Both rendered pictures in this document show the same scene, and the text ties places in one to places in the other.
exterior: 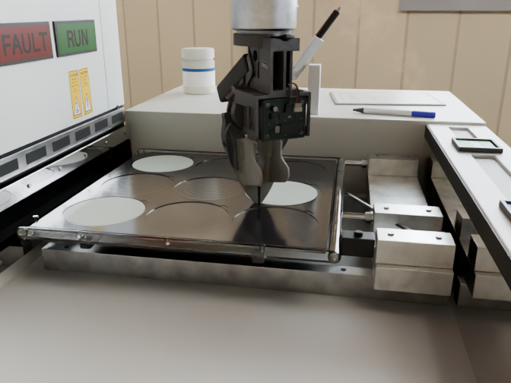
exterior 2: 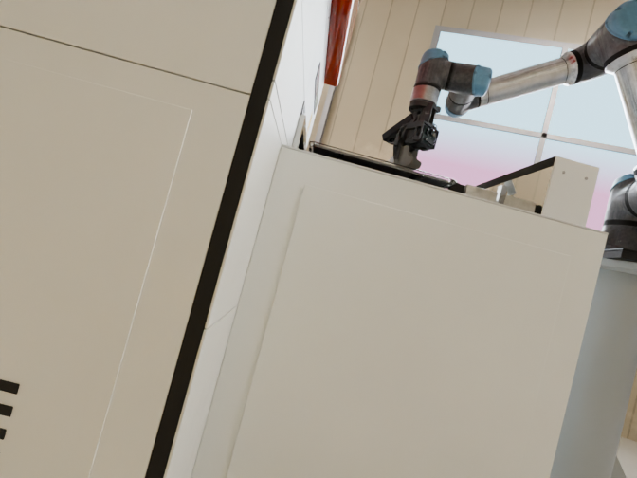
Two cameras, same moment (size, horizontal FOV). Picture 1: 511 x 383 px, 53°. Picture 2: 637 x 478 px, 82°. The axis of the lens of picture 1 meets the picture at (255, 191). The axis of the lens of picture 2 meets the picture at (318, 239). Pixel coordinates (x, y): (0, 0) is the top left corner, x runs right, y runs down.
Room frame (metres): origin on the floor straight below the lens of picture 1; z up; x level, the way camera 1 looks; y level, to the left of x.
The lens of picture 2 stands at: (-0.33, 0.37, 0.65)
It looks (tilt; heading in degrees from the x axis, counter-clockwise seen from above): 2 degrees up; 349
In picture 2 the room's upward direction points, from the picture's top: 15 degrees clockwise
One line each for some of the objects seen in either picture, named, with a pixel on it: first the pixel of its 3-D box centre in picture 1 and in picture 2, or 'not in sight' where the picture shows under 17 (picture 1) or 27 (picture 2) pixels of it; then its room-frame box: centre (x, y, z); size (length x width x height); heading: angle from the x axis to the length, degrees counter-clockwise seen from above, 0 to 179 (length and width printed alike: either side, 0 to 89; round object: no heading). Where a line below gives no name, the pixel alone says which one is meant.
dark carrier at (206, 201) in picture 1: (210, 189); (369, 176); (0.70, 0.06, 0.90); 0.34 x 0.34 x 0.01; 80
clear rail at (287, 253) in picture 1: (169, 244); (382, 163); (0.52, 0.09, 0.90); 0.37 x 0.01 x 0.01; 80
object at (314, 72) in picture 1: (305, 74); not in sight; (0.92, -0.09, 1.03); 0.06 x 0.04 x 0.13; 80
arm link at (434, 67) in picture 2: not in sight; (432, 73); (0.62, -0.01, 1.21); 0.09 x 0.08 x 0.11; 67
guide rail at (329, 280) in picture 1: (233, 271); not in sight; (0.57, 0.03, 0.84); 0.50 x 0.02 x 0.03; 80
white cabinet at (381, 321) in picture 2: not in sight; (357, 342); (0.75, -0.05, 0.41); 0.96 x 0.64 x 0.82; 170
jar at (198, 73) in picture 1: (198, 71); not in sight; (1.15, 0.12, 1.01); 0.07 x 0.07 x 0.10
